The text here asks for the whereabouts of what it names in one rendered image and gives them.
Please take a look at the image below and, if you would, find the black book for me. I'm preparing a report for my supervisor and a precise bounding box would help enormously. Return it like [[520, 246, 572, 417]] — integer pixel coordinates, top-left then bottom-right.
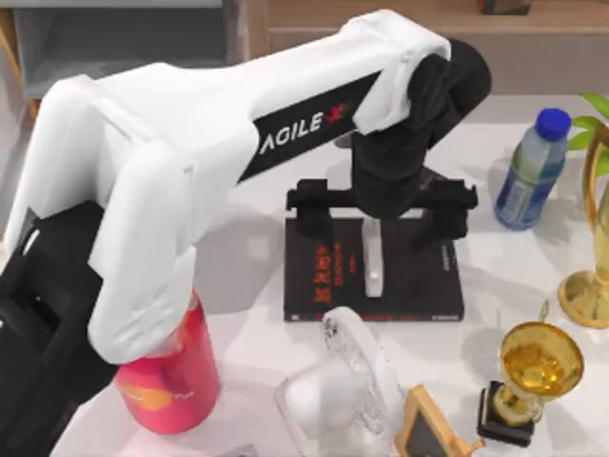
[[283, 214, 465, 324]]

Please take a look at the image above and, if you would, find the pale grey rounded box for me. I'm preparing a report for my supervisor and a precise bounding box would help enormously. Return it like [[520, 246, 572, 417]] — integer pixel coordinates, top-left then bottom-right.
[[363, 217, 385, 299]]

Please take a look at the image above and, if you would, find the clear bottle with blue cap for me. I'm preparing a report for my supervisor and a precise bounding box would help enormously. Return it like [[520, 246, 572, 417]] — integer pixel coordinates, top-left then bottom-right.
[[493, 108, 573, 232]]

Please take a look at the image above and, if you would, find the tall gold trophy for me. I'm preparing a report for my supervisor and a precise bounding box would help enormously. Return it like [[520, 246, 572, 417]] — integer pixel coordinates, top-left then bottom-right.
[[558, 136, 609, 329]]

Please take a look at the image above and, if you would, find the gold trophy with black base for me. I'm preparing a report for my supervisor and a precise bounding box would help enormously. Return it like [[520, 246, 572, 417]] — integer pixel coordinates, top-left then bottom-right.
[[476, 320, 586, 448]]

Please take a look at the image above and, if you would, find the white and clear plastic object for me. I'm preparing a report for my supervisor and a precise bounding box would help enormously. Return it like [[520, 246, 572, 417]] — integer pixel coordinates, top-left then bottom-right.
[[274, 306, 406, 457]]

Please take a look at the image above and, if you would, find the green plant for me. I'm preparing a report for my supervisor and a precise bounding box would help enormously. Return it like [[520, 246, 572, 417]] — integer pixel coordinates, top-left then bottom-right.
[[568, 91, 609, 154]]

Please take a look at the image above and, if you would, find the wooden framed blackboard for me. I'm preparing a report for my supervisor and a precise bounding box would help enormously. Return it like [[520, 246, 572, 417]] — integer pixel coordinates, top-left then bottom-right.
[[393, 384, 487, 457]]

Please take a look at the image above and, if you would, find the dark red box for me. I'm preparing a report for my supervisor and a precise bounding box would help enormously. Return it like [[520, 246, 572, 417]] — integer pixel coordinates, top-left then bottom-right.
[[477, 0, 525, 16]]

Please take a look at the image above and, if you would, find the red can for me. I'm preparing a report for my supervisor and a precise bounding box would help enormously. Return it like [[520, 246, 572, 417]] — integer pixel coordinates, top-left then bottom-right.
[[113, 287, 223, 437]]

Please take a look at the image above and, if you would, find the grey cabinet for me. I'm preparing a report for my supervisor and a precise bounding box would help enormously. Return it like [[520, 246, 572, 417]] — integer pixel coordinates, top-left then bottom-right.
[[11, 0, 242, 102]]

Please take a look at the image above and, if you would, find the wooden frame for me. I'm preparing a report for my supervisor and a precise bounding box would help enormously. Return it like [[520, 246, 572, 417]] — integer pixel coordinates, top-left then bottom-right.
[[0, 8, 40, 123]]

